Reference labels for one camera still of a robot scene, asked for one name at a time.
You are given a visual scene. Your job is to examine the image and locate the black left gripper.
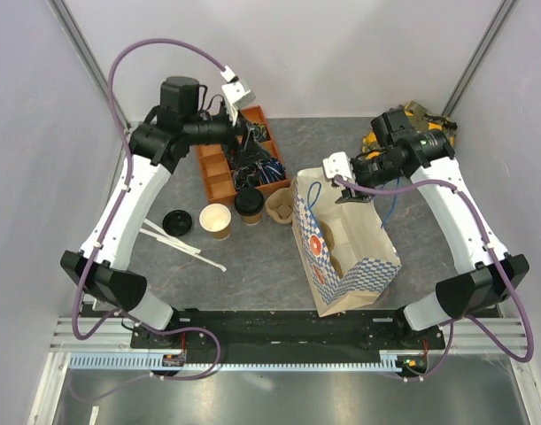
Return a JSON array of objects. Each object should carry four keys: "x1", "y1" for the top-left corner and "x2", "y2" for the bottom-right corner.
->
[{"x1": 185, "y1": 104, "x2": 272, "y2": 169}]

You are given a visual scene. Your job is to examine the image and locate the cardboard cup carrier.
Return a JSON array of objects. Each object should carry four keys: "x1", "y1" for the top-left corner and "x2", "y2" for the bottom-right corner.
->
[
  {"x1": 265, "y1": 187, "x2": 294, "y2": 225},
  {"x1": 318, "y1": 220, "x2": 344, "y2": 277}
]

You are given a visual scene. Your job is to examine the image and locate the checkered paper takeout bag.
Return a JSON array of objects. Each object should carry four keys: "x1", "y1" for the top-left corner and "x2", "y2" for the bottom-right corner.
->
[{"x1": 292, "y1": 168, "x2": 401, "y2": 317}]

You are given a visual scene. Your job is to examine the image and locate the black plastic cup lid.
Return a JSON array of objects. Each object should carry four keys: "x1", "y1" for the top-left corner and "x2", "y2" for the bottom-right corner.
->
[{"x1": 162, "y1": 210, "x2": 193, "y2": 236}]

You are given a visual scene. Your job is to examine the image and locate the paper cup front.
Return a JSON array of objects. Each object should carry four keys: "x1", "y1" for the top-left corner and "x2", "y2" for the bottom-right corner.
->
[{"x1": 237, "y1": 209, "x2": 263, "y2": 226}]

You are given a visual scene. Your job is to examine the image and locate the paper cup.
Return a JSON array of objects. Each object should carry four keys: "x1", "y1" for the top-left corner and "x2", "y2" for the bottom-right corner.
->
[
  {"x1": 199, "y1": 204, "x2": 232, "y2": 241},
  {"x1": 237, "y1": 209, "x2": 263, "y2": 226}
]

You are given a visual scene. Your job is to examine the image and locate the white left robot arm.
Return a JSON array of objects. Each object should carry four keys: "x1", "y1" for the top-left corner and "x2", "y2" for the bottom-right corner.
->
[{"x1": 60, "y1": 76, "x2": 269, "y2": 348}]

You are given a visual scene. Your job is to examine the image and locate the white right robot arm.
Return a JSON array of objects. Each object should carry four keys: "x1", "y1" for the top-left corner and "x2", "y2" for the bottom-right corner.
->
[{"x1": 322, "y1": 109, "x2": 529, "y2": 349}]

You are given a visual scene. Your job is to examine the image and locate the green blue rolled sock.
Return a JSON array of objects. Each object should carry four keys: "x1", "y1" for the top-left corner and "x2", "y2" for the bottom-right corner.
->
[{"x1": 251, "y1": 123, "x2": 271, "y2": 143}]

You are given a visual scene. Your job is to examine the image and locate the blue striped rolled sock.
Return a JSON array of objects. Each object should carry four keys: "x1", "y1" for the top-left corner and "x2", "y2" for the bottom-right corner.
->
[{"x1": 258, "y1": 158, "x2": 286, "y2": 185}]

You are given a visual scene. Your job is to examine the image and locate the black patterned rolled sock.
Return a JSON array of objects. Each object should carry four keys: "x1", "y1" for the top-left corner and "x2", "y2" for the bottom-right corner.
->
[{"x1": 232, "y1": 165, "x2": 260, "y2": 192}]

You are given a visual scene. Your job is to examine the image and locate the orange compartment tray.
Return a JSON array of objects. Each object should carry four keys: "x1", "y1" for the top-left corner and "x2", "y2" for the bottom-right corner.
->
[{"x1": 192, "y1": 105, "x2": 284, "y2": 205}]

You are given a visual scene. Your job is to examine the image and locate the paper cup near tray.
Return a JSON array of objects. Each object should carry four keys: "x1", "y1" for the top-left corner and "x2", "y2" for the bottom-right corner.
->
[{"x1": 199, "y1": 204, "x2": 232, "y2": 241}]

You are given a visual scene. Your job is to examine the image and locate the camouflage cloth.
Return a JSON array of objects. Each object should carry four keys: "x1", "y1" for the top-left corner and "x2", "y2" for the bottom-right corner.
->
[{"x1": 361, "y1": 101, "x2": 458, "y2": 158}]

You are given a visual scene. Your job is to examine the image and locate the wrapped straw middle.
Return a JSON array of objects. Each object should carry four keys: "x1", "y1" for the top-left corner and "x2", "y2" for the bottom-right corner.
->
[{"x1": 139, "y1": 228, "x2": 201, "y2": 254}]

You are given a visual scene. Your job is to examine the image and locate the wrapped straw upper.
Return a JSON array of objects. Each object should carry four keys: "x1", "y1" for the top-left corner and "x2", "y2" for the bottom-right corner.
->
[{"x1": 143, "y1": 219, "x2": 171, "y2": 237}]

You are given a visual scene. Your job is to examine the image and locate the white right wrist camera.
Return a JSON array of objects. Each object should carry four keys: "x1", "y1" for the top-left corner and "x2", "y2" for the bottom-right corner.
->
[{"x1": 322, "y1": 151, "x2": 355, "y2": 183}]

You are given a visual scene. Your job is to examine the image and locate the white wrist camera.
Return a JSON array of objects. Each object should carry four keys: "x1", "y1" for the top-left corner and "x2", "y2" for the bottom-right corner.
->
[
  {"x1": 220, "y1": 66, "x2": 256, "y2": 125},
  {"x1": 322, "y1": 151, "x2": 355, "y2": 183}
]

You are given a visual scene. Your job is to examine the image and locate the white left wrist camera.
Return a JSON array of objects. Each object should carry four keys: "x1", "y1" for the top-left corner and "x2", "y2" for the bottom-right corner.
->
[{"x1": 220, "y1": 66, "x2": 256, "y2": 125}]

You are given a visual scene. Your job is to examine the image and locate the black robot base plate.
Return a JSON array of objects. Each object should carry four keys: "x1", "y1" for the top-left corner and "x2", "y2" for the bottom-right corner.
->
[{"x1": 128, "y1": 307, "x2": 446, "y2": 359}]

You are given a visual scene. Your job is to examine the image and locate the grey slotted cable duct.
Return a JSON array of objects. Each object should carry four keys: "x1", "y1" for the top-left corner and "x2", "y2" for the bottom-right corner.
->
[{"x1": 68, "y1": 352, "x2": 401, "y2": 373}]

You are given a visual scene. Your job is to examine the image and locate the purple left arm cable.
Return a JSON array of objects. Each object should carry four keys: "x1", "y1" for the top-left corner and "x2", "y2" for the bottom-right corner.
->
[{"x1": 66, "y1": 37, "x2": 229, "y2": 402}]

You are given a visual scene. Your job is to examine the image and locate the aluminium frame rail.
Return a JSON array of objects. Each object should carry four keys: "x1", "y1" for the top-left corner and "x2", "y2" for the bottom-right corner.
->
[{"x1": 50, "y1": 312, "x2": 528, "y2": 356}]

